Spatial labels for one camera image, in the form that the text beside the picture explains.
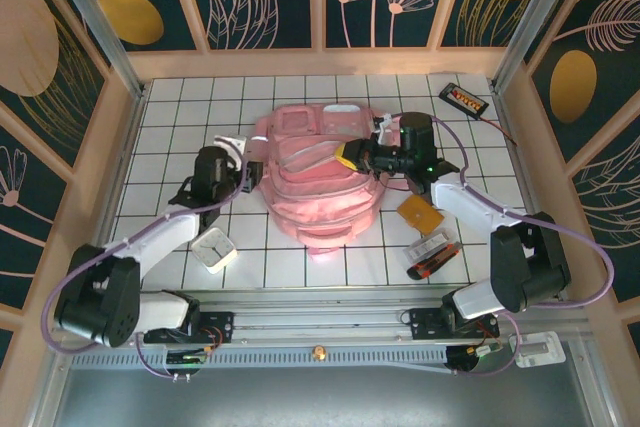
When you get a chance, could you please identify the teal panel pink fern leaves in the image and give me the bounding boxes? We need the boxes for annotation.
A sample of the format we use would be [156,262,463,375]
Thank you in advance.
[569,131,640,306]

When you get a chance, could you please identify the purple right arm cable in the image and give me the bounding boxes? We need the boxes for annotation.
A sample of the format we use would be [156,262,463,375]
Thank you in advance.
[429,116,616,378]

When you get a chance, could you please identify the black charger board yellow connectors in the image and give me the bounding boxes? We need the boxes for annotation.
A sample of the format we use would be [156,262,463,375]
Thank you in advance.
[438,82,490,119]

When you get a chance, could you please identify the teal wall panel gold oval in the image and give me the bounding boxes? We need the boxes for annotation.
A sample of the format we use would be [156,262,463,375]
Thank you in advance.
[74,0,209,53]

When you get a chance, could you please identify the white mounting bracket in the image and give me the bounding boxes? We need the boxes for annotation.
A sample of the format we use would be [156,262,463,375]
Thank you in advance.
[514,330,567,368]

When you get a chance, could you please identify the orange black utility knife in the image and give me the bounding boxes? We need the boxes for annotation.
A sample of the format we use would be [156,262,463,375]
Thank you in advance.
[407,242,464,282]

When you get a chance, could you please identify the white square alarm clock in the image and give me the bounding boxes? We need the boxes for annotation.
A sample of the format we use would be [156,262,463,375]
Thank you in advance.
[189,226,238,276]

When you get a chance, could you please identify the pink fabric backpack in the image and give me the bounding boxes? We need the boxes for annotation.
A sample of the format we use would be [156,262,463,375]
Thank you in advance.
[252,102,396,263]

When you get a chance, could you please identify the teal panel gold oval fern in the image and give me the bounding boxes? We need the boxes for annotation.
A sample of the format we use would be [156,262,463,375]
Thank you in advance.
[527,0,640,166]

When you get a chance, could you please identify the aluminium frame post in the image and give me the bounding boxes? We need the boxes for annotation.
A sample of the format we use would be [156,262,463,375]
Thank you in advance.
[491,0,587,92]
[42,0,147,98]

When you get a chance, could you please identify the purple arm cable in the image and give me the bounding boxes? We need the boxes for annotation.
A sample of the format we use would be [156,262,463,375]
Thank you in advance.
[429,116,616,378]
[43,164,251,381]

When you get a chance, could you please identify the red black wire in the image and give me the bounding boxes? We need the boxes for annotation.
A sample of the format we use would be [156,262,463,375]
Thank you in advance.
[478,114,519,148]

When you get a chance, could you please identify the clear plastic package white label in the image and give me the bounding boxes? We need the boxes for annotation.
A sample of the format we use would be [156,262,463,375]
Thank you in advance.
[403,229,459,266]

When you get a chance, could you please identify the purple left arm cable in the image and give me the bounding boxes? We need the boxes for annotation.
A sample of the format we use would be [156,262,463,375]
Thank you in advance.
[43,164,251,381]

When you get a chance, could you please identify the teal panel single pink flower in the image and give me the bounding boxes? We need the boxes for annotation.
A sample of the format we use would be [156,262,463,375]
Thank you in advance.
[0,101,71,311]

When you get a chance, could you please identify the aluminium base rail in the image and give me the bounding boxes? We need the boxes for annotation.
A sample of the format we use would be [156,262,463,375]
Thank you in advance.
[49,291,591,346]

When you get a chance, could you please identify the grey slotted cable duct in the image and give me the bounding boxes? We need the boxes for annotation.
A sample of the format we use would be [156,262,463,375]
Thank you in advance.
[67,349,451,372]

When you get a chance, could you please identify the black controller with wires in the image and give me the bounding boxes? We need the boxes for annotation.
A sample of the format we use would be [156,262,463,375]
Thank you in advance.
[444,344,501,377]
[164,346,211,379]

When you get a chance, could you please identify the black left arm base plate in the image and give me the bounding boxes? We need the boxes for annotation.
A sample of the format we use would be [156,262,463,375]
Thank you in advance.
[143,310,236,346]

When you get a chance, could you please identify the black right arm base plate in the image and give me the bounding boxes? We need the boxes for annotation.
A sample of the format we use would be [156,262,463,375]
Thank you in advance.
[408,306,501,343]

